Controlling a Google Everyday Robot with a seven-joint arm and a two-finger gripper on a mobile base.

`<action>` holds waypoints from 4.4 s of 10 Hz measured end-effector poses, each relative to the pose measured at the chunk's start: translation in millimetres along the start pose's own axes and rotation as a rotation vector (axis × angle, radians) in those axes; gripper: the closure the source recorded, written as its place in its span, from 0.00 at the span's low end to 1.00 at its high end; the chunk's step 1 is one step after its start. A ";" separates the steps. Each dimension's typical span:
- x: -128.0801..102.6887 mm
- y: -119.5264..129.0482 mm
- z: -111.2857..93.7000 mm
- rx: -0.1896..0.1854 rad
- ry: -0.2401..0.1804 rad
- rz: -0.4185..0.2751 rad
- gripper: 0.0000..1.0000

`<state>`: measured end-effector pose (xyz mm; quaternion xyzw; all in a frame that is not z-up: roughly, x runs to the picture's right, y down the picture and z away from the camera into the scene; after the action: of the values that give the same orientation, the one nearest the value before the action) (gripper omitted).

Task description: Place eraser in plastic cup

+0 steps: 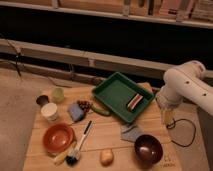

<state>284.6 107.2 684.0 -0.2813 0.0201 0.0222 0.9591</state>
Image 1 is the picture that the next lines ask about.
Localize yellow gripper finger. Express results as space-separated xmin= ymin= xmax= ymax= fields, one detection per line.
xmin=167 ymin=110 xmax=174 ymax=125
xmin=161 ymin=110 xmax=167 ymax=124

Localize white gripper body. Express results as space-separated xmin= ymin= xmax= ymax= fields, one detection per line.
xmin=157 ymin=97 xmax=180 ymax=111

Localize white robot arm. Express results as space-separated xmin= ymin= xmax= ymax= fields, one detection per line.
xmin=156 ymin=60 xmax=213 ymax=125

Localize green plastic cup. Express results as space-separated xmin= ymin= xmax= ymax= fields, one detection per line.
xmin=51 ymin=88 xmax=64 ymax=103

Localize white paper cup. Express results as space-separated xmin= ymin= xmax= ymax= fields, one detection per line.
xmin=41 ymin=103 xmax=59 ymax=122

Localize small dark cup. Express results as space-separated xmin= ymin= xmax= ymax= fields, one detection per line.
xmin=36 ymin=95 xmax=49 ymax=107

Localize grey cloth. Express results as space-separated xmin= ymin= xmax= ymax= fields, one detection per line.
xmin=121 ymin=124 xmax=142 ymax=142

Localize dark brown bowl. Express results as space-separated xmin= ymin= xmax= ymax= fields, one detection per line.
xmin=134 ymin=134 xmax=163 ymax=166

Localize green plastic tray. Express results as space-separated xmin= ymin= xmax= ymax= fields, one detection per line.
xmin=92 ymin=72 xmax=154 ymax=123

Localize green toy cucumber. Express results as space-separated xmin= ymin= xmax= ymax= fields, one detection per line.
xmin=91 ymin=105 xmax=110 ymax=116

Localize yellow toy potato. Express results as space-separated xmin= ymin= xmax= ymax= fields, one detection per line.
xmin=100 ymin=149 xmax=114 ymax=166

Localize purple toy grapes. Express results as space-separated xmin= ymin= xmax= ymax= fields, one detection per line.
xmin=77 ymin=100 xmax=91 ymax=113

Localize blue sponge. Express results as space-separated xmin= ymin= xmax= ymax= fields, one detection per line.
xmin=68 ymin=103 xmax=84 ymax=122

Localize wooden board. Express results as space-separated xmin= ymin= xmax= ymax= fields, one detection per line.
xmin=22 ymin=82 xmax=183 ymax=171

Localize orange plastic bowl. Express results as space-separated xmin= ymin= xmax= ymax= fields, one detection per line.
xmin=42 ymin=123 xmax=75 ymax=154

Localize yellow toy corn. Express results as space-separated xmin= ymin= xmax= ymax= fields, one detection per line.
xmin=53 ymin=142 xmax=77 ymax=166

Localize black cable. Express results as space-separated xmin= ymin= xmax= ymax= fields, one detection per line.
xmin=166 ymin=118 xmax=198 ymax=148

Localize white handled brush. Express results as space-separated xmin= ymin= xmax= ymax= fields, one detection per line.
xmin=65 ymin=121 xmax=92 ymax=166

